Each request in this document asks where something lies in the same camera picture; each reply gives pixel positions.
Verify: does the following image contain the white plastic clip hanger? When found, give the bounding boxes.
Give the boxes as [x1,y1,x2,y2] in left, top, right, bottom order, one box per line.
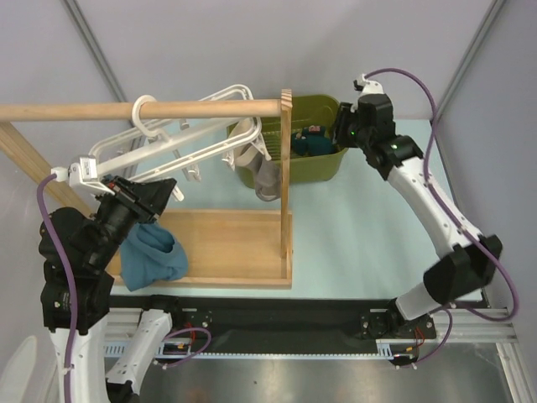
[89,95,262,182]

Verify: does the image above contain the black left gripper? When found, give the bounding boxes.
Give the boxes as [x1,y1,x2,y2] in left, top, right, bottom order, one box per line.
[87,171,178,264]

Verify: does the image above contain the grey beige sock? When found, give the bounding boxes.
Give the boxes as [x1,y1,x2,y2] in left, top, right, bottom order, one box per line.
[223,129,281,202]

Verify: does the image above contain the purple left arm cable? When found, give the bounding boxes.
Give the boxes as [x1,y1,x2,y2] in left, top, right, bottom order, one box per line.
[36,175,79,403]

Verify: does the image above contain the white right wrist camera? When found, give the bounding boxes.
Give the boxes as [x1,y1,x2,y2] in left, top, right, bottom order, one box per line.
[353,74,384,97]

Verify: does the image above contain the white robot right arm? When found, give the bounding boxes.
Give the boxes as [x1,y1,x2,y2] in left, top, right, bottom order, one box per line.
[331,93,503,337]

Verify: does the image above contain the blue sock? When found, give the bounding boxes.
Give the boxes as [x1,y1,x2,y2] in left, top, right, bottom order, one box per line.
[119,222,189,291]

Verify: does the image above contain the dark green socks in bin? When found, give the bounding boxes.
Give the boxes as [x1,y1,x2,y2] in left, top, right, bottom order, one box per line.
[290,125,336,157]

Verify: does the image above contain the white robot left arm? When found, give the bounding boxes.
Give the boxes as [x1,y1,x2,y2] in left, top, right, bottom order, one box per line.
[37,174,185,402]

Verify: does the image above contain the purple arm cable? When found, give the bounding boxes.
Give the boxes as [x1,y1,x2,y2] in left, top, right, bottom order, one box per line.
[364,67,521,322]
[36,175,79,403]

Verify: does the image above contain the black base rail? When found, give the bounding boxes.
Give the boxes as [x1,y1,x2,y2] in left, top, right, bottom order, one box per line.
[100,296,515,369]

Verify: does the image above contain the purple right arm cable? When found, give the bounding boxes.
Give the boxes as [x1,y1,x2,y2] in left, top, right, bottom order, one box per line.
[364,67,521,322]

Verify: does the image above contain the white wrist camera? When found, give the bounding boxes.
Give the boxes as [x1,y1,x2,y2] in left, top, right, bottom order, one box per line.
[353,74,384,97]
[50,155,113,195]

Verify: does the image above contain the wooden rack frame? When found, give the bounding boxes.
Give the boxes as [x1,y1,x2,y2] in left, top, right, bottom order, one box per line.
[1,85,293,289]

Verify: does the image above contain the olive green plastic bin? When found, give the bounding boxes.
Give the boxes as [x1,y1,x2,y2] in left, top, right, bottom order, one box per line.
[227,93,352,190]

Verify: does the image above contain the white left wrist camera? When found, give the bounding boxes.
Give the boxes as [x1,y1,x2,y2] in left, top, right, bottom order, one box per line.
[50,155,113,195]

